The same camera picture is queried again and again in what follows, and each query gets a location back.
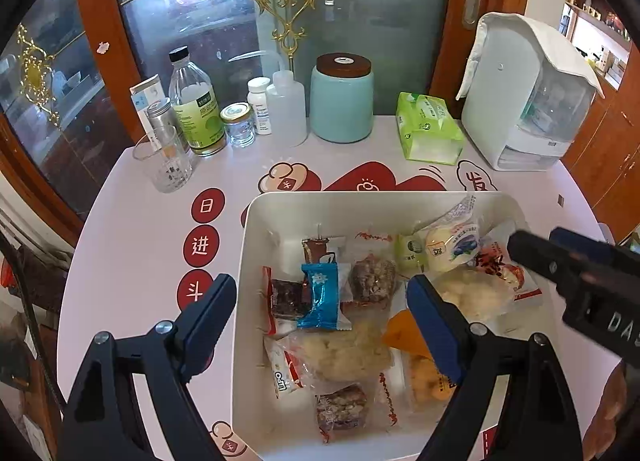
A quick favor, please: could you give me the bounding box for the white squeeze bottle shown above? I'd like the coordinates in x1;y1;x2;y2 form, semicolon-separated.
229;50;308;148

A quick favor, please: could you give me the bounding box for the clear nut bar packet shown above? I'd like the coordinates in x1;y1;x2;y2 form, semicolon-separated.
348;251;398;306

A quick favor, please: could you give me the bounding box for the pale floss cake packet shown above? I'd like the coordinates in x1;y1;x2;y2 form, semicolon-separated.
433;267;514;322
290;319;393;383

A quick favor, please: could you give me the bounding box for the white countertop appliance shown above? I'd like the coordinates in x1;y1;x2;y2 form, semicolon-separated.
457;13;604;172

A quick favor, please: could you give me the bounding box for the white blue carton box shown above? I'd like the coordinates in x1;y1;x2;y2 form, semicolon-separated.
129;74;165;150

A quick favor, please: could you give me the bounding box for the silver metal tin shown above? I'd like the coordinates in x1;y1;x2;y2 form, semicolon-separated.
146;97;190;154

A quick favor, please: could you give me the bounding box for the red apple snack packet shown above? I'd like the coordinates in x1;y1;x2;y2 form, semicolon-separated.
469;220;542;303

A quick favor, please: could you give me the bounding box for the red cookie packet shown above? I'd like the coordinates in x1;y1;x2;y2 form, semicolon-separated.
262;335;310;398

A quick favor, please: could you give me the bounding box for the large orange bread packet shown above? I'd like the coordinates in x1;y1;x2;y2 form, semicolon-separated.
383;348;457;427

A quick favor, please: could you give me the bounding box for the brown chocolate snack packet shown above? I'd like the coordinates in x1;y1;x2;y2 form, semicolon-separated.
302;236;346;264

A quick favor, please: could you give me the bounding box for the green snack packet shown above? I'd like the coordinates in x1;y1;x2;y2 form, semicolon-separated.
394;233;427;277

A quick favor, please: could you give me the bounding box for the person's right hand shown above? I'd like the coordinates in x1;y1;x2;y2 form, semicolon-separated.
582;360;639;460

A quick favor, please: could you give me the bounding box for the orange white wafer packet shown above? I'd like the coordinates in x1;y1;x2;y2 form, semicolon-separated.
382;309;432;359

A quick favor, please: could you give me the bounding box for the green tissue pack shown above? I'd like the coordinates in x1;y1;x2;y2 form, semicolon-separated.
396;92;466;166

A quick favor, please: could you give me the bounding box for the dark seaweed snack packet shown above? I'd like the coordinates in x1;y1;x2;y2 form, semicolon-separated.
262;266;311;337

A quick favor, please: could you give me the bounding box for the clear drinking glass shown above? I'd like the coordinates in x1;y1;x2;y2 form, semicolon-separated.
132;125;193;194

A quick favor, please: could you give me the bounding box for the green label glass bottle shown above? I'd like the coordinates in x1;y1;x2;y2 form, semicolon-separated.
168;46;227;156

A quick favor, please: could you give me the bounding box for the wooden cabinet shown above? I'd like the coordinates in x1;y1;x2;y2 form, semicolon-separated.
562;46;640;242

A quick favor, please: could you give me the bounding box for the white plastic storage bin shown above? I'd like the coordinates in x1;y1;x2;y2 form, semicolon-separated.
229;190;561;461

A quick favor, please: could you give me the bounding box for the blue foil snack packet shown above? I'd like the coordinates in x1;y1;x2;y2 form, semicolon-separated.
297;262;352;331

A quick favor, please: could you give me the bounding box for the small glass jar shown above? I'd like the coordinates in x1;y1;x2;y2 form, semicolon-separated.
220;103;255;148

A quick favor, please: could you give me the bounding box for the small white pill bottle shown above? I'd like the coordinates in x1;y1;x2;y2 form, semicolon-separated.
247;77;272;135

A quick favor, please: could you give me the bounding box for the teal ceramic canister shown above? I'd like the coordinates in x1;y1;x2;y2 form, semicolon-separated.
309;53;374;144

